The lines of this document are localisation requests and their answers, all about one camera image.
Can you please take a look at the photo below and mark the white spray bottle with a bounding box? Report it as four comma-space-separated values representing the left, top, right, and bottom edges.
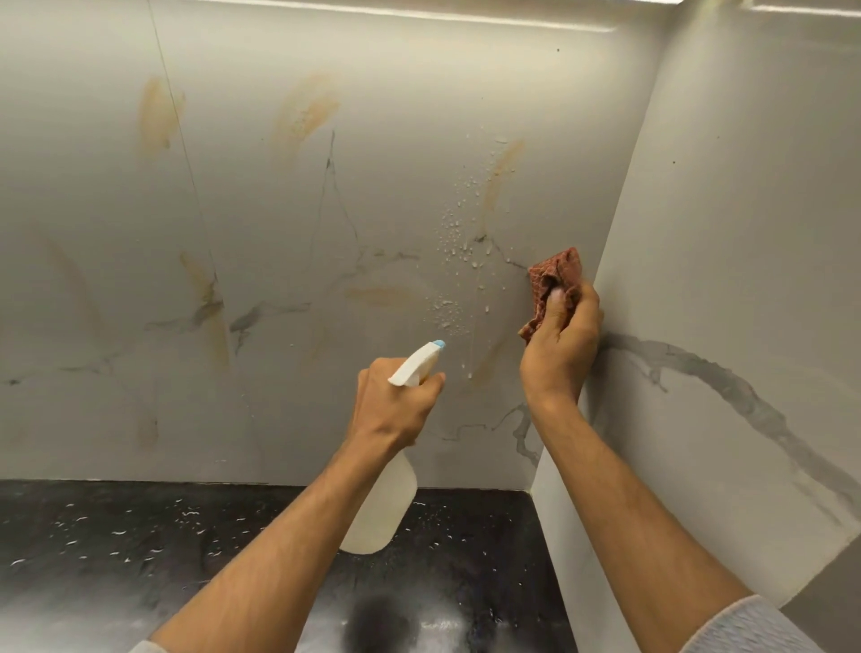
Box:
338, 340, 447, 556

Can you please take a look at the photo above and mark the person's left hand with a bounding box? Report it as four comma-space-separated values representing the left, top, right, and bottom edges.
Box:
344, 357, 447, 457

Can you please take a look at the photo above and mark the reddish brown cleaning cloth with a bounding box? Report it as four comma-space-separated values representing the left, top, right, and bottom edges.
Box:
518, 247, 585, 345

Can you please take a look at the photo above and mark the person's right forearm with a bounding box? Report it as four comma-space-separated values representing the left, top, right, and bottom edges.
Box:
525, 393, 754, 653

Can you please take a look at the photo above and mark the person's left forearm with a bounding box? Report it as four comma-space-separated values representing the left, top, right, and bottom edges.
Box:
149, 434, 404, 653

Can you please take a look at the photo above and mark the person's right hand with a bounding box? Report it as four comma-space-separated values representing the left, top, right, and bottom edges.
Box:
519, 280, 604, 407

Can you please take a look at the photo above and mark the white sleeve cuff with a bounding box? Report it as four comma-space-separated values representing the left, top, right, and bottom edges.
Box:
679, 595, 827, 653

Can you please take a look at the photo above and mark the under-cabinet light strip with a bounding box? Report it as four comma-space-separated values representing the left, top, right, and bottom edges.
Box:
195, 0, 616, 33

